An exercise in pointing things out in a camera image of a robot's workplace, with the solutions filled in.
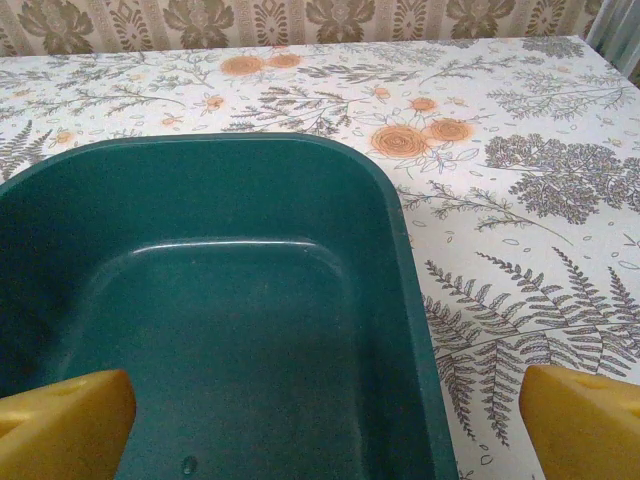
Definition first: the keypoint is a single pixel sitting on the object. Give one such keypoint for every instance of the aluminium frame post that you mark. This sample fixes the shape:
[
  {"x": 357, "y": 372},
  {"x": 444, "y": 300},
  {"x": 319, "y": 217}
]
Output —
[{"x": 612, "y": 30}]

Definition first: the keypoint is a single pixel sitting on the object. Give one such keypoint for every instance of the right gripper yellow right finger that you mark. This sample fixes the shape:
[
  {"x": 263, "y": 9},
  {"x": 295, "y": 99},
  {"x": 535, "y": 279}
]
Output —
[{"x": 585, "y": 430}]

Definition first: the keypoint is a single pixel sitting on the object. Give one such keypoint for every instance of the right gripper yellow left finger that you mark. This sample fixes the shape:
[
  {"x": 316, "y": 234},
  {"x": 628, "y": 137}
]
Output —
[{"x": 65, "y": 430}]

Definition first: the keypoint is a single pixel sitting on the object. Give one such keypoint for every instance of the floral tablecloth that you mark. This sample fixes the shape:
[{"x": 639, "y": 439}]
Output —
[{"x": 525, "y": 240}]

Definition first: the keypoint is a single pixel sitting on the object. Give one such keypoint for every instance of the teal plastic bin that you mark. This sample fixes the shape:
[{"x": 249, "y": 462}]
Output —
[{"x": 225, "y": 310}]

